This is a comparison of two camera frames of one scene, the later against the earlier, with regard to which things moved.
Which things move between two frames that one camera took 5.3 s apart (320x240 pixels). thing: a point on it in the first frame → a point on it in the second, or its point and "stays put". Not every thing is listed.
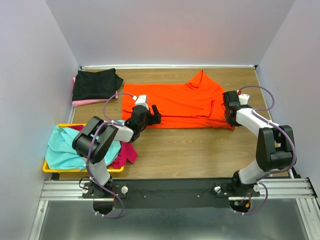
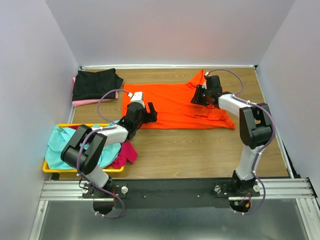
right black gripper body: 229,121 → 201,96
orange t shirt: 198,104 stays put
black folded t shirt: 101,85 stays put
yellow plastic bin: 46,167 stays put
